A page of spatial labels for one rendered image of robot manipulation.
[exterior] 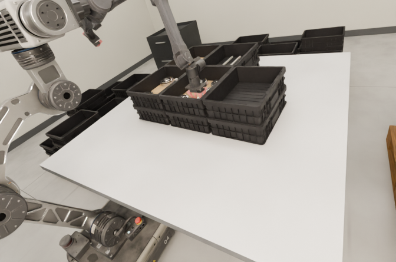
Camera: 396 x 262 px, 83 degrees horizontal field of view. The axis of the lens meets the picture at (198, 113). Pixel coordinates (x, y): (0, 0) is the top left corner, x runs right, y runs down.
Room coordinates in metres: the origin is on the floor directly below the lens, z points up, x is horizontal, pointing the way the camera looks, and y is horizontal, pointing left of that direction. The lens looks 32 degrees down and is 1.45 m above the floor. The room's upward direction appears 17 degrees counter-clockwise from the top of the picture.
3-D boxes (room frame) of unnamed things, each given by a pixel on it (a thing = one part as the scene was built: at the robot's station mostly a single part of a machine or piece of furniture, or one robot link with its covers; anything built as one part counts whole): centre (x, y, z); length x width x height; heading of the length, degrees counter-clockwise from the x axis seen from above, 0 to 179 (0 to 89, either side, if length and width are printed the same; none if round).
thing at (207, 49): (1.71, -0.10, 0.87); 0.40 x 0.30 x 0.11; 138
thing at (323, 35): (2.27, -1.53, 0.37); 0.40 x 0.30 x 0.45; 52
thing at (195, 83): (1.08, -0.03, 0.98); 0.10 x 0.07 x 0.07; 47
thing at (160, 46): (3.21, 0.02, 0.45); 0.62 x 0.45 x 0.90; 142
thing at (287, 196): (1.31, -0.07, 0.35); 1.60 x 1.60 x 0.70; 52
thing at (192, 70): (1.09, -0.04, 1.04); 0.07 x 0.06 x 0.07; 141
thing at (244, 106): (1.01, -0.28, 0.92); 0.40 x 0.30 x 0.02; 138
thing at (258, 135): (1.01, -0.28, 0.76); 0.40 x 0.30 x 0.12; 138
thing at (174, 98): (1.21, -0.05, 0.92); 0.40 x 0.30 x 0.02; 138
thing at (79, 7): (0.96, 0.33, 1.45); 0.09 x 0.08 x 0.12; 52
